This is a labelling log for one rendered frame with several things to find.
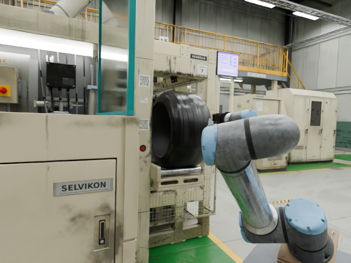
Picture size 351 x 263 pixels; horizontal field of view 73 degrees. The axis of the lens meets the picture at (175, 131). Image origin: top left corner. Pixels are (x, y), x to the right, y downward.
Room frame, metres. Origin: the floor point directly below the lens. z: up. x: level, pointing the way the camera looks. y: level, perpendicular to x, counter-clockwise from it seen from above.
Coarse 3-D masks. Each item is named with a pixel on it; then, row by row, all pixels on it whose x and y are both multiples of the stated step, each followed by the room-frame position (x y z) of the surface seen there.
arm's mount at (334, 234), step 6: (330, 234) 1.07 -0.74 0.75; (336, 234) 1.06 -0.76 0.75; (336, 240) 1.05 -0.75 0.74; (282, 246) 1.11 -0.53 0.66; (336, 246) 1.03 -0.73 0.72; (282, 252) 1.09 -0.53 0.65; (288, 252) 1.08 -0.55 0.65; (336, 252) 1.02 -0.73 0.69; (282, 258) 1.07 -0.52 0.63; (288, 258) 1.06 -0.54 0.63; (294, 258) 1.05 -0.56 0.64
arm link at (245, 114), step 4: (236, 112) 1.21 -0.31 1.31; (240, 112) 1.18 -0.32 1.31; (244, 112) 1.15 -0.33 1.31; (248, 112) 1.14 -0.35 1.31; (252, 112) 1.15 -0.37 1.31; (232, 116) 1.21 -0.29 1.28; (236, 116) 1.19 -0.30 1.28; (240, 116) 1.16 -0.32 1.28; (244, 116) 1.14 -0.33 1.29; (248, 116) 1.14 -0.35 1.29; (252, 116) 1.15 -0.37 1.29; (232, 120) 1.21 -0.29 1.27; (236, 120) 1.19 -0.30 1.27
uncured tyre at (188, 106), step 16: (160, 96) 1.73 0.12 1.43; (176, 96) 1.61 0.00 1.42; (192, 96) 1.67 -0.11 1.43; (160, 112) 1.98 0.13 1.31; (176, 112) 1.53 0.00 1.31; (192, 112) 1.55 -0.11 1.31; (208, 112) 1.62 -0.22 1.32; (160, 128) 2.02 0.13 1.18; (176, 128) 1.50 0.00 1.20; (192, 128) 1.51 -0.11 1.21; (160, 144) 1.98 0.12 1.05; (176, 144) 1.51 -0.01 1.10; (192, 144) 1.53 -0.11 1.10; (160, 160) 1.68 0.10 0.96; (176, 160) 1.55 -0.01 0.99; (192, 160) 1.60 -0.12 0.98
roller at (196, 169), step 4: (172, 168) 1.62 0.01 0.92; (176, 168) 1.62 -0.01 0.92; (180, 168) 1.64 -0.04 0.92; (184, 168) 1.65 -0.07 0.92; (188, 168) 1.66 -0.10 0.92; (192, 168) 1.67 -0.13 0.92; (196, 168) 1.69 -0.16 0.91; (200, 168) 1.70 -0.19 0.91; (164, 172) 1.57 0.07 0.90; (168, 172) 1.58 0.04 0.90; (172, 172) 1.59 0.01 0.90; (176, 172) 1.61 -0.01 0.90; (180, 172) 1.62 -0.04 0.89; (184, 172) 1.64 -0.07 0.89; (188, 172) 1.65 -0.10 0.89; (192, 172) 1.67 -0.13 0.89; (196, 172) 1.69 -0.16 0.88
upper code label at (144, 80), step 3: (141, 75) 1.57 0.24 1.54; (144, 75) 1.58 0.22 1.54; (147, 75) 1.59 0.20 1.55; (141, 78) 1.57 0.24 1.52; (144, 78) 1.58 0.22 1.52; (147, 78) 1.59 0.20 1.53; (141, 81) 1.57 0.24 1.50; (144, 81) 1.58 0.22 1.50; (147, 81) 1.59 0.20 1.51; (141, 84) 1.57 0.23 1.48; (144, 84) 1.58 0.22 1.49; (147, 84) 1.59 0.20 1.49
